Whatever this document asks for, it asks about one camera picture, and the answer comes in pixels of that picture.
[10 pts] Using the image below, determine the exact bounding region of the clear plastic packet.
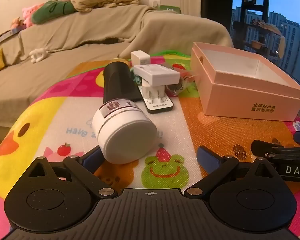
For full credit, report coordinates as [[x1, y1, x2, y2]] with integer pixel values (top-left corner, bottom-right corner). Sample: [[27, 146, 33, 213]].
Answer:
[[165, 64, 199, 97]]

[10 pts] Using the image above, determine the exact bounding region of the small beige plush toy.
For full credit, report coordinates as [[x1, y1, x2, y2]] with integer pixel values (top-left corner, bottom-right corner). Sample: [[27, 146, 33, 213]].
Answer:
[[11, 17, 25, 29]]

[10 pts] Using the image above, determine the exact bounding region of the colourful cartoon play mat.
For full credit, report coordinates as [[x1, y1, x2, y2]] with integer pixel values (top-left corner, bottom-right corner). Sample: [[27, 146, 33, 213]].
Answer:
[[0, 50, 300, 240]]

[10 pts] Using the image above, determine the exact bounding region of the black balcony shelf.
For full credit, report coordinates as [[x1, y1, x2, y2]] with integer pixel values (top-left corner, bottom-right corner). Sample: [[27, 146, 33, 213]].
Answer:
[[230, 0, 285, 58]]

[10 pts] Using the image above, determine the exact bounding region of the blue picture book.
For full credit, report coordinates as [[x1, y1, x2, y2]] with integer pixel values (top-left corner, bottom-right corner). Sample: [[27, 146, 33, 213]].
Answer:
[[0, 27, 23, 45]]

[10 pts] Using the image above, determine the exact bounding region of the dark curtain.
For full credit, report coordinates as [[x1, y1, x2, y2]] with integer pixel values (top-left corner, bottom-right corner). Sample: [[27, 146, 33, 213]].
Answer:
[[201, 0, 234, 48]]

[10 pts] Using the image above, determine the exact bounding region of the pink plush toy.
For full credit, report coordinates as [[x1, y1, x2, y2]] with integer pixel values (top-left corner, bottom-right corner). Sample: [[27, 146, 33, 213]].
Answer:
[[22, 4, 44, 28]]

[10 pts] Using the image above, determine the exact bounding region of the sofa with beige cover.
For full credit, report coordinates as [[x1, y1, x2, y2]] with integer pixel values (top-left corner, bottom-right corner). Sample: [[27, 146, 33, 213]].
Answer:
[[0, 5, 234, 140]]

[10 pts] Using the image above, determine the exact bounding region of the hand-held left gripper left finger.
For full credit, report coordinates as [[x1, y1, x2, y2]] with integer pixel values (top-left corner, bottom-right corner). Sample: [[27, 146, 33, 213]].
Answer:
[[27, 147, 118, 197]]

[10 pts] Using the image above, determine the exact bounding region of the green plush cushion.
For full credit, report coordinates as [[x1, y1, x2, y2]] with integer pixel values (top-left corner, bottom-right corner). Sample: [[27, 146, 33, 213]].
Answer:
[[31, 0, 78, 25]]

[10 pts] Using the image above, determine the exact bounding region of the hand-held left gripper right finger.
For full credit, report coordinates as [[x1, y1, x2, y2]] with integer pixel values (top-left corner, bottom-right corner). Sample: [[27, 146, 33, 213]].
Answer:
[[185, 146, 279, 197]]

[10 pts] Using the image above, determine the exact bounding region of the white plush toy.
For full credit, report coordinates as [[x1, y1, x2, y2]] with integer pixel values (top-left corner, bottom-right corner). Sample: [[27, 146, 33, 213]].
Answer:
[[29, 47, 50, 63]]

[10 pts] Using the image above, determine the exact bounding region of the flat white power adapter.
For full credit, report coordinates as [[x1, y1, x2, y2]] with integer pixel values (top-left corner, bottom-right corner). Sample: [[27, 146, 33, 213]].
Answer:
[[134, 64, 181, 103]]

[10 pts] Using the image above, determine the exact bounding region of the white and black remote control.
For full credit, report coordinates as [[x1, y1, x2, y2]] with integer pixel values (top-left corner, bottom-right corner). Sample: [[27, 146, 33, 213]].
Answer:
[[137, 85, 175, 114]]

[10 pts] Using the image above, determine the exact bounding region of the pink cardboard box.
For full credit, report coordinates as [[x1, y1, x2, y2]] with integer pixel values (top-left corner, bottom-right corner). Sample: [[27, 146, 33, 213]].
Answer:
[[191, 42, 300, 122]]

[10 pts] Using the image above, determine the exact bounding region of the small white cube charger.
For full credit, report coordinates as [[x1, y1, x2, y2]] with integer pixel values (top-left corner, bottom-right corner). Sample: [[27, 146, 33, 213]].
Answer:
[[131, 51, 150, 67]]

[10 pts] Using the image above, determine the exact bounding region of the black and white cylindrical bottle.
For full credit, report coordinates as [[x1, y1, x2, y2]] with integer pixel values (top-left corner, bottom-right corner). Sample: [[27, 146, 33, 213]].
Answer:
[[92, 61, 157, 165]]

